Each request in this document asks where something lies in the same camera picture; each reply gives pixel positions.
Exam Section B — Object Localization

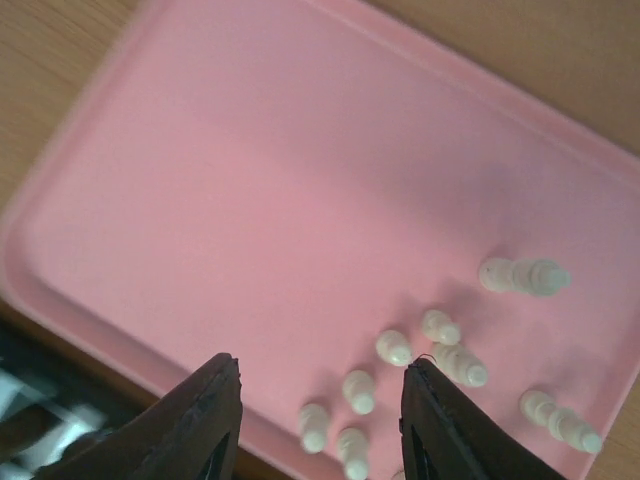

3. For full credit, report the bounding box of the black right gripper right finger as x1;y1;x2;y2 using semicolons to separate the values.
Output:
399;358;562;480

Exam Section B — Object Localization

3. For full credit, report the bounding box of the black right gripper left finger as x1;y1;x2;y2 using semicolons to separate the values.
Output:
34;353;243;479

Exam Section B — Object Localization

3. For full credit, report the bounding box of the black white chess board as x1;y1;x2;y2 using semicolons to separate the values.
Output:
1;346;139;479

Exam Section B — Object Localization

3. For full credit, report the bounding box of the white bishop in tray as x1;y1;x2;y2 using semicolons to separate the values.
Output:
432;343;489;388
519;390;603;454

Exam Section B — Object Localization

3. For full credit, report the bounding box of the white pawn in tray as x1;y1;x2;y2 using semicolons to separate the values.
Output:
342;370;376;415
375;330;413;367
298;403;330;454
421;309;461;345
337;427;370;480

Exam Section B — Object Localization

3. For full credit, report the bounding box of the white tall piece in tray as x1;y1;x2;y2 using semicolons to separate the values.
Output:
478;257;571;297

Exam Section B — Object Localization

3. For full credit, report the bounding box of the pink plastic tray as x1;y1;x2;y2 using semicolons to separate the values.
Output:
1;1;639;479

